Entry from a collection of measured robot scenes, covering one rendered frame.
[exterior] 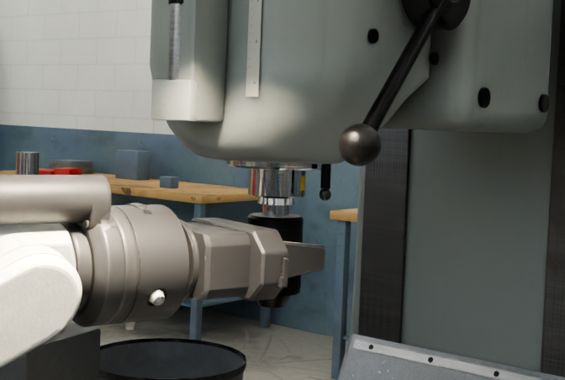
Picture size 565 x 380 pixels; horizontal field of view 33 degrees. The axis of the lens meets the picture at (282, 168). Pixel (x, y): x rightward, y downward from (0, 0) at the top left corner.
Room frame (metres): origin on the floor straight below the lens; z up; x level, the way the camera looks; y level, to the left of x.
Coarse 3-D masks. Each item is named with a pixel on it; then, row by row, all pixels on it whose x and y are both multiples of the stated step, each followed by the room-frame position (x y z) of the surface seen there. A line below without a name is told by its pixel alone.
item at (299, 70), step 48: (240, 0) 0.70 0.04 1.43; (288, 0) 0.68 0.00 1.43; (336, 0) 0.69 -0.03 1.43; (384, 0) 0.73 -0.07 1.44; (240, 48) 0.70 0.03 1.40; (288, 48) 0.68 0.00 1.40; (336, 48) 0.69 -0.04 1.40; (384, 48) 0.73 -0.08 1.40; (240, 96) 0.70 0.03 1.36; (288, 96) 0.69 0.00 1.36; (336, 96) 0.70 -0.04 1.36; (192, 144) 0.74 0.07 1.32; (240, 144) 0.71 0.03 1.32; (288, 144) 0.71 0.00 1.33; (336, 144) 0.74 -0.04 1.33
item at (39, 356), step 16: (64, 336) 0.99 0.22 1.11; (80, 336) 1.01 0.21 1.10; (96, 336) 1.03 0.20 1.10; (32, 352) 0.94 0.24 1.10; (48, 352) 0.96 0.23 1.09; (64, 352) 0.98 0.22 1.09; (80, 352) 1.01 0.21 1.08; (96, 352) 1.03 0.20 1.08; (0, 368) 0.95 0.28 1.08; (16, 368) 0.94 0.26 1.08; (32, 368) 0.94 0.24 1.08; (48, 368) 0.96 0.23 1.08; (64, 368) 0.98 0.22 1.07; (80, 368) 1.01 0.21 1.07; (96, 368) 1.03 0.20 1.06
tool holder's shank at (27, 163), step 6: (18, 156) 1.00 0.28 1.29; (24, 156) 1.00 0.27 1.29; (30, 156) 1.00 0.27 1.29; (36, 156) 1.01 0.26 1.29; (18, 162) 1.00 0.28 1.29; (24, 162) 1.00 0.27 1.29; (30, 162) 1.00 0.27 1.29; (36, 162) 1.01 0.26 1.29; (18, 168) 1.00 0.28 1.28; (24, 168) 1.00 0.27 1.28; (30, 168) 1.00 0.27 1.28; (36, 168) 1.01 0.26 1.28; (18, 174) 1.00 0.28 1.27; (24, 174) 1.00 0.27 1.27; (30, 174) 1.00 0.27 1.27; (36, 174) 1.01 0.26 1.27
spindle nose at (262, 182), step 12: (252, 168) 0.78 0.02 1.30; (252, 180) 0.78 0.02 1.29; (264, 180) 0.77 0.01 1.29; (276, 180) 0.77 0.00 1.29; (288, 180) 0.77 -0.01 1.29; (300, 180) 0.78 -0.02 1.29; (252, 192) 0.78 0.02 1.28; (264, 192) 0.77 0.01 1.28; (276, 192) 0.77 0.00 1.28; (288, 192) 0.77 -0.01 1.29; (300, 192) 0.78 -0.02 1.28
